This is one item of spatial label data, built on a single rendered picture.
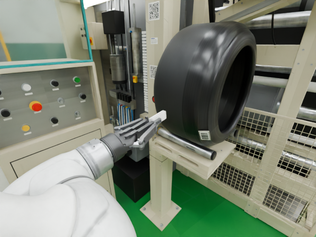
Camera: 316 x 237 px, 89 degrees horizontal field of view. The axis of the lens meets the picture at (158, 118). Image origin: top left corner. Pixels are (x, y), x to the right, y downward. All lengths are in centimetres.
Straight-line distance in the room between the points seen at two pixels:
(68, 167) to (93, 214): 14
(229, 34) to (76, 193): 63
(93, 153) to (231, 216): 152
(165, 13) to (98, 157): 72
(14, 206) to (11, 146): 87
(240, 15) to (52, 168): 109
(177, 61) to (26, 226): 58
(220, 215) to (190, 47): 145
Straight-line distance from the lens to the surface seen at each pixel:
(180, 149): 87
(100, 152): 41
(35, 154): 109
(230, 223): 172
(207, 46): 62
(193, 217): 167
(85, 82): 110
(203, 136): 66
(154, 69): 95
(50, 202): 26
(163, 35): 89
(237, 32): 71
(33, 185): 38
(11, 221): 24
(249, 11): 112
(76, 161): 40
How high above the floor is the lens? 137
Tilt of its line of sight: 25 degrees down
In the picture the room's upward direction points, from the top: straight up
